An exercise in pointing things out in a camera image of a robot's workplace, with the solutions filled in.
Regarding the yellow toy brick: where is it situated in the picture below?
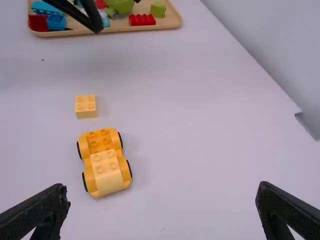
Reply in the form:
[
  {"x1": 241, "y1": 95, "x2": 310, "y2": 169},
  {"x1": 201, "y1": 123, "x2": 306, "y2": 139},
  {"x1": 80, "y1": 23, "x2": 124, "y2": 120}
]
[{"x1": 74, "y1": 93, "x2": 98, "y2": 120}]

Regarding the teal toy brick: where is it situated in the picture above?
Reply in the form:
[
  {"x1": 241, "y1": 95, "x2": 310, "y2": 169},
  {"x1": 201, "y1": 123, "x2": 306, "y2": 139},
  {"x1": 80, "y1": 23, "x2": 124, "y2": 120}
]
[
  {"x1": 29, "y1": 0, "x2": 61, "y2": 16},
  {"x1": 46, "y1": 13, "x2": 69, "y2": 32}
]

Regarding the tan tray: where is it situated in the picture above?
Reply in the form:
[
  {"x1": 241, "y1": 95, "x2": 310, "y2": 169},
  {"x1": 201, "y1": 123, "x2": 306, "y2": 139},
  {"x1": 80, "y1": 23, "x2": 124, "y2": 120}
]
[{"x1": 26, "y1": 0, "x2": 184, "y2": 39}]

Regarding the dark red toy brick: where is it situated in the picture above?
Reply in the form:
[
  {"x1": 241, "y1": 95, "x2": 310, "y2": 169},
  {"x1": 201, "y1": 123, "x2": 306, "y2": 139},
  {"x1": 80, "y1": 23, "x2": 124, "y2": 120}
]
[{"x1": 27, "y1": 14, "x2": 50, "y2": 33}]

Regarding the rounded green toy brick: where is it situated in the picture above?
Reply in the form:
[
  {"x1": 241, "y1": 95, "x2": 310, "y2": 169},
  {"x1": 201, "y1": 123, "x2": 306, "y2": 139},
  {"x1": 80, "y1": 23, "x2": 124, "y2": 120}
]
[{"x1": 149, "y1": 1, "x2": 167, "y2": 19}]

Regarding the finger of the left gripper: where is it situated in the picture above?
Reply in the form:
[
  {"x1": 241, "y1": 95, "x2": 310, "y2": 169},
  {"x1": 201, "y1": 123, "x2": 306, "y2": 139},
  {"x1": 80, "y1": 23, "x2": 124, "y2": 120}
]
[
  {"x1": 42, "y1": 0, "x2": 100, "y2": 34},
  {"x1": 81, "y1": 0, "x2": 105, "y2": 34}
]

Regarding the large green toy brick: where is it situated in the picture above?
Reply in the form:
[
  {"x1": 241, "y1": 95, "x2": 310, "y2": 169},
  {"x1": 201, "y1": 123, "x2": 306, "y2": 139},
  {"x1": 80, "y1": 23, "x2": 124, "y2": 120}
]
[{"x1": 103, "y1": 0, "x2": 137, "y2": 16}]

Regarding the yellow toy car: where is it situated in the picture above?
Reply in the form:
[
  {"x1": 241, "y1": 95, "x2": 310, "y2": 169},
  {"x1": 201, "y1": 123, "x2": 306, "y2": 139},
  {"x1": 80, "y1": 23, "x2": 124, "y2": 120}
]
[{"x1": 75, "y1": 127, "x2": 133, "y2": 200}]

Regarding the white toy brick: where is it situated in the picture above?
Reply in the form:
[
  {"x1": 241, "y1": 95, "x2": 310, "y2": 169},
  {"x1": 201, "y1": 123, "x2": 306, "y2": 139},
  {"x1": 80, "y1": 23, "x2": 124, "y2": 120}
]
[{"x1": 99, "y1": 11, "x2": 111, "y2": 29}]

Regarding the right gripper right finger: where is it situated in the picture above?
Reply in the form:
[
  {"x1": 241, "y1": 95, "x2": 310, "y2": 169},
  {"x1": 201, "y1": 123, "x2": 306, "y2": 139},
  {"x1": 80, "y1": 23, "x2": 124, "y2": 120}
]
[{"x1": 254, "y1": 180, "x2": 320, "y2": 240}]

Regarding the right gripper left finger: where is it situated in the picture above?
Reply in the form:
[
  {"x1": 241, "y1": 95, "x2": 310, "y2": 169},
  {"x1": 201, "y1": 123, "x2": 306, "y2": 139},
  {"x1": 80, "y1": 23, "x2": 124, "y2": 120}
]
[{"x1": 0, "y1": 183, "x2": 72, "y2": 240}]

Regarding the long red toy brick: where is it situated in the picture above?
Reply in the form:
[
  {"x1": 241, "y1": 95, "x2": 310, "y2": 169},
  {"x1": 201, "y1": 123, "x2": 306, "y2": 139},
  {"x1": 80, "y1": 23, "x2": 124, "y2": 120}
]
[{"x1": 128, "y1": 13, "x2": 157, "y2": 27}]

